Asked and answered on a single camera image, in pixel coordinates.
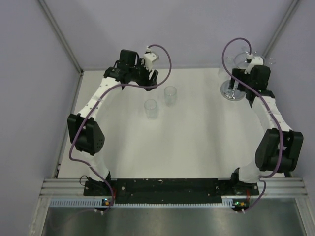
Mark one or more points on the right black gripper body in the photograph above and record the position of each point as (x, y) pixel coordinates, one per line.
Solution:
(239, 74)

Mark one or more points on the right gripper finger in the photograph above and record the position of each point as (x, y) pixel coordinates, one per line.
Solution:
(247, 90)
(233, 83)

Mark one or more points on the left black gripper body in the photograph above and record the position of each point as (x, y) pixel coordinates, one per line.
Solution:
(142, 74)

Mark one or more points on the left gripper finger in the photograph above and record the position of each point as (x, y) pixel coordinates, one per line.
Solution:
(154, 75)
(150, 86)

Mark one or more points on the clear patterned wine glass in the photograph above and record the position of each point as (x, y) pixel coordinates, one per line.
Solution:
(170, 96)

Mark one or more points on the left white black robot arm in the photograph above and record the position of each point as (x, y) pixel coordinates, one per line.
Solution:
(85, 134)

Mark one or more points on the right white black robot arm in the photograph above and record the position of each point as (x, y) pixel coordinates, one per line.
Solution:
(280, 147)

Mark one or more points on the chrome wine glass rack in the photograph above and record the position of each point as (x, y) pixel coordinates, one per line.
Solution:
(232, 92)

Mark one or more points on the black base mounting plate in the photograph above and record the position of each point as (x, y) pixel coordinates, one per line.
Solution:
(178, 190)

